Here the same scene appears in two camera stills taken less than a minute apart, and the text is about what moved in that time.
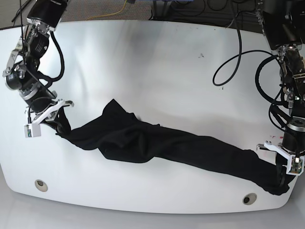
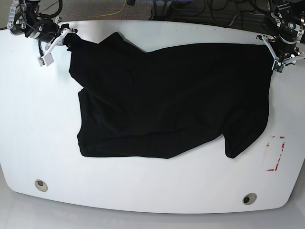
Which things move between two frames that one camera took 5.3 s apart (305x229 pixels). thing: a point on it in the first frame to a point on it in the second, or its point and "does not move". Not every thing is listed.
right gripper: x=279 y=154 to x=283 y=51
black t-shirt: x=117 y=134 to x=156 y=104
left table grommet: x=41 y=185 does not move
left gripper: x=47 y=115 to x=48 y=30
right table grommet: x=249 y=199 does not move
